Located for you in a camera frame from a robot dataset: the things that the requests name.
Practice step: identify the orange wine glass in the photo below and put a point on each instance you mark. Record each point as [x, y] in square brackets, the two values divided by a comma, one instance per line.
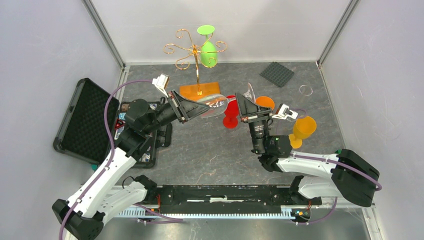
[265, 101]

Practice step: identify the green wine glass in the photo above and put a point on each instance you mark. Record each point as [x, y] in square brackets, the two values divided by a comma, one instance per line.
[208, 55]

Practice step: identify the yellow wine glass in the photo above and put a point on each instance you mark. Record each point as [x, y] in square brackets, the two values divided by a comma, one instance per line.
[303, 128]

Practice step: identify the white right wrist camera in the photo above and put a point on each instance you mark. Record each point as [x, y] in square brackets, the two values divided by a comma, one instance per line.
[284, 112]

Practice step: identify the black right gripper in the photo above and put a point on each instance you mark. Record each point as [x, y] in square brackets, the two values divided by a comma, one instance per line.
[250, 113]

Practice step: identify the red wine glass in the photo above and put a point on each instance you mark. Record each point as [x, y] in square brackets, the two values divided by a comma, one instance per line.
[231, 113]

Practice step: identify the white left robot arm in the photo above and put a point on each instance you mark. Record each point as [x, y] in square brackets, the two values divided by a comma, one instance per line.
[86, 212]

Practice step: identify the clear wine glass back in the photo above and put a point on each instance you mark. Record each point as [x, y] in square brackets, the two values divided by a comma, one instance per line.
[217, 103]

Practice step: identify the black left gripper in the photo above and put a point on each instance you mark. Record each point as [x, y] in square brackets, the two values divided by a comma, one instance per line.
[186, 109]

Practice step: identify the dark grey building plate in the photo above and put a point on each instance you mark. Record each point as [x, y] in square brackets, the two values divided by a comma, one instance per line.
[277, 74]

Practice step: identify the black poker chip case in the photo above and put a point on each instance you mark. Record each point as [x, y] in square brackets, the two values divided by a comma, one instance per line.
[83, 135]

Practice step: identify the gold wire glass rack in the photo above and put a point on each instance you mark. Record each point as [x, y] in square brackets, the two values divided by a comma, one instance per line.
[198, 90]

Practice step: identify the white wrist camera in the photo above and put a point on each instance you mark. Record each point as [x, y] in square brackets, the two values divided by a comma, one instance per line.
[161, 83]
[284, 112]

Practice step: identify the clear wine glass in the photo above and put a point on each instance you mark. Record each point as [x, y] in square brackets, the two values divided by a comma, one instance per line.
[217, 103]
[300, 105]

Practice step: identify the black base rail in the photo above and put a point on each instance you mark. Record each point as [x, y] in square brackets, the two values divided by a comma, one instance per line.
[261, 201]

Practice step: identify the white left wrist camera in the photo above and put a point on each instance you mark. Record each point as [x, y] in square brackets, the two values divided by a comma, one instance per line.
[161, 83]

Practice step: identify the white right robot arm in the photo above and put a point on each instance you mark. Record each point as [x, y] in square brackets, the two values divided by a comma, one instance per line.
[339, 175]

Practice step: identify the clear wine glass front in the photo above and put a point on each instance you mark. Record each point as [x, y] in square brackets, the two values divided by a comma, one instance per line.
[300, 105]

